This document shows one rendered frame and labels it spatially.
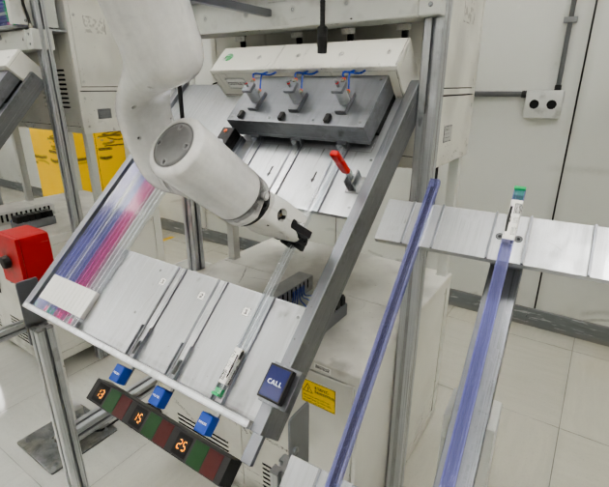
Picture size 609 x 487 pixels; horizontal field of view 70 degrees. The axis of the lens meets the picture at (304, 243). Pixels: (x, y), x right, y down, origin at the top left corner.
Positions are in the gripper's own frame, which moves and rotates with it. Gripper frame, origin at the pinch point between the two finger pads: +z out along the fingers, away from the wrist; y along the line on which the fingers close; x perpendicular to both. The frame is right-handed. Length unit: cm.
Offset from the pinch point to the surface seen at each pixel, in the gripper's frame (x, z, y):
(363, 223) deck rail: -6.6, 4.2, -10.0
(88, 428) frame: 59, 28, 61
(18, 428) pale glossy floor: 82, 47, 116
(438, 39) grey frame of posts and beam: -44.5, 2.1, -13.1
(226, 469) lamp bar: 37.4, -4.1, -6.0
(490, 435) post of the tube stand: 18.8, -3.9, -38.3
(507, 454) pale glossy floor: 28, 116, -36
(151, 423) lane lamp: 37.6, -4.3, 10.8
